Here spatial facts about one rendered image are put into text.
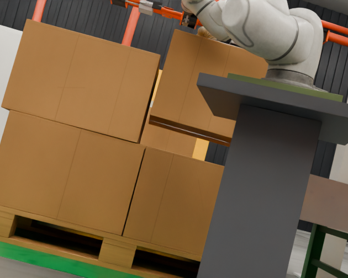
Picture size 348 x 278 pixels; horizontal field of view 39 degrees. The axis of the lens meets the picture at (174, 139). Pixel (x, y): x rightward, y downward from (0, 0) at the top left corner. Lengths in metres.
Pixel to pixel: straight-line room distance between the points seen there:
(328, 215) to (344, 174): 1.44
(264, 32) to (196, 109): 0.76
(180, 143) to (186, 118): 2.07
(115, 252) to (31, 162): 0.52
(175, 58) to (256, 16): 0.79
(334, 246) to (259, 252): 2.07
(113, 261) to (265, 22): 1.20
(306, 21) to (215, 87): 0.39
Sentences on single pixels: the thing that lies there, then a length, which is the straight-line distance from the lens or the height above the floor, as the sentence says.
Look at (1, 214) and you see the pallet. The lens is 2.18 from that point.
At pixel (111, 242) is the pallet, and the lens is 2.12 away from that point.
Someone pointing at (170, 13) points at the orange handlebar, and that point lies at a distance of 2.41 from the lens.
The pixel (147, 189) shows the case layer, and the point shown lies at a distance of 2.10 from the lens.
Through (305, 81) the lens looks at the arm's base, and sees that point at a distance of 1.60.
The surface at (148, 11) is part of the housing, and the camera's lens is 2.42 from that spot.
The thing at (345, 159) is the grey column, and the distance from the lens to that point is 3.53.
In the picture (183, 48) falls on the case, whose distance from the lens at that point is 2.18.
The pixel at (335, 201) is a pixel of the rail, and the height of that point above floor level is 0.51.
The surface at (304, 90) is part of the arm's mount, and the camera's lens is 1.52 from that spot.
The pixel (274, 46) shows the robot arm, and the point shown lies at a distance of 1.51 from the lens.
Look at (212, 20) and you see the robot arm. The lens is 2.05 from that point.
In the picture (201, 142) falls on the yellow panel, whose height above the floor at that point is 1.31.
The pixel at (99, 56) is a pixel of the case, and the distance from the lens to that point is 2.16.
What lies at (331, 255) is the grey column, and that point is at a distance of 3.53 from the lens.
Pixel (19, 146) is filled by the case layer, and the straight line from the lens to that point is 2.16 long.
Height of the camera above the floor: 0.43
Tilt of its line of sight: 5 degrees up
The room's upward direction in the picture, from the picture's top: 15 degrees clockwise
